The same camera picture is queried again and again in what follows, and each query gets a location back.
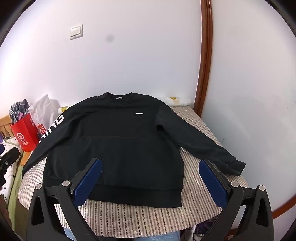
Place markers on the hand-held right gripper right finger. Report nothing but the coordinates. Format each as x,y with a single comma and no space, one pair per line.
214,183

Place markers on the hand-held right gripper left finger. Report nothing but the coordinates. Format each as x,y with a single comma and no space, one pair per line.
89,183

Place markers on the black sweatshirt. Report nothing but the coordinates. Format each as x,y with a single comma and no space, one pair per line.
115,139

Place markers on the white dotted cloth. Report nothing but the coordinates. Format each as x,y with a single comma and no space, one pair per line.
12,171

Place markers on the red paper bag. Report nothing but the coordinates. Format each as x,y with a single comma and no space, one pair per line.
23,134

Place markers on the green cloth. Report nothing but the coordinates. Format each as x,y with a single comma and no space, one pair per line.
13,204

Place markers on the dark plaid cloth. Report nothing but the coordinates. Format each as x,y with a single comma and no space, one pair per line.
19,107

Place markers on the white plastic bag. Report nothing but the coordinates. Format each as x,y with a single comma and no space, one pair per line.
44,109

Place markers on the striped quilted mattress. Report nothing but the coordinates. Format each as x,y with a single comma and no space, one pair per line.
138,220

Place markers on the brown wooden door jamb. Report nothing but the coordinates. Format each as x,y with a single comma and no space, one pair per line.
205,58
285,185

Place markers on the wooden slatted frame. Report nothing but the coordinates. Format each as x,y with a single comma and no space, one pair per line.
4,126

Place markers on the white wall switch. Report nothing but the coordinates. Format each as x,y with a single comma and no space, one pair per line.
76,32

